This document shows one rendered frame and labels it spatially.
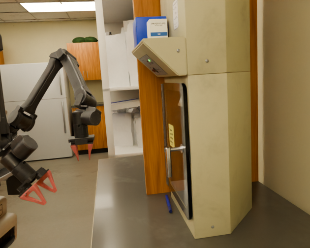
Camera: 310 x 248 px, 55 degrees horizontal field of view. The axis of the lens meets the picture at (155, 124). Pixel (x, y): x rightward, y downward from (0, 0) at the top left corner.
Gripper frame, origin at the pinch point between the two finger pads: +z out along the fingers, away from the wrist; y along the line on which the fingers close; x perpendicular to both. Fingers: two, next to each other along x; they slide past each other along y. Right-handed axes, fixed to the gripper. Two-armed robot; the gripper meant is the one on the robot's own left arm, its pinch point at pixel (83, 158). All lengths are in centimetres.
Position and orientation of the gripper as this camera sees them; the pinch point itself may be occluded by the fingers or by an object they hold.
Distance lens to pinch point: 127.6
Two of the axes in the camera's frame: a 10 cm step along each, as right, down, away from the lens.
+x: -1.6, -1.4, 9.8
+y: 9.8, -0.8, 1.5
